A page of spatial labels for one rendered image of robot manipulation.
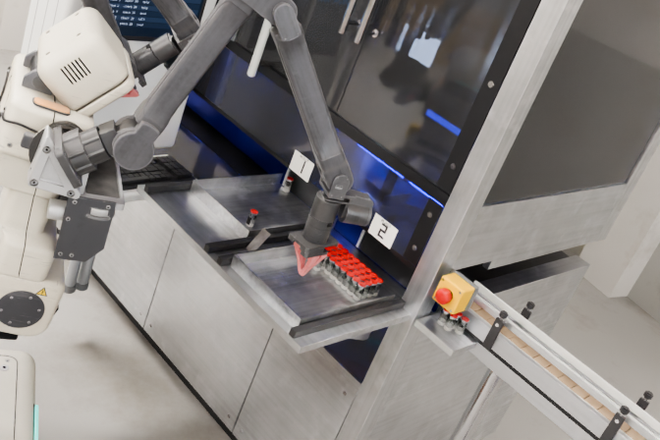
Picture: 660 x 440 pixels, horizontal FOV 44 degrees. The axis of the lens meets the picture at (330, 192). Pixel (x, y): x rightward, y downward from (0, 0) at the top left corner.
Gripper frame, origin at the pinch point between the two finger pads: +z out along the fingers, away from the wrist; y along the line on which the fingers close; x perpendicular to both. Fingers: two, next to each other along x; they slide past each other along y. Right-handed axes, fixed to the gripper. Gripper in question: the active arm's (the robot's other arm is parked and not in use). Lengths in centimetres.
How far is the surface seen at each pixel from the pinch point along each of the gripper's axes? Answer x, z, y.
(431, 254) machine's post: -7.9, -3.2, 37.2
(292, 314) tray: -1.9, 10.7, -0.4
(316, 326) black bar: -6.6, 11.6, 3.7
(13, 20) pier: 352, 78, 105
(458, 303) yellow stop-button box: -20.3, 3.0, 36.7
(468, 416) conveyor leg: -30, 37, 51
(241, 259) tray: 18.9, 9.5, 0.1
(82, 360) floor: 87, 100, 14
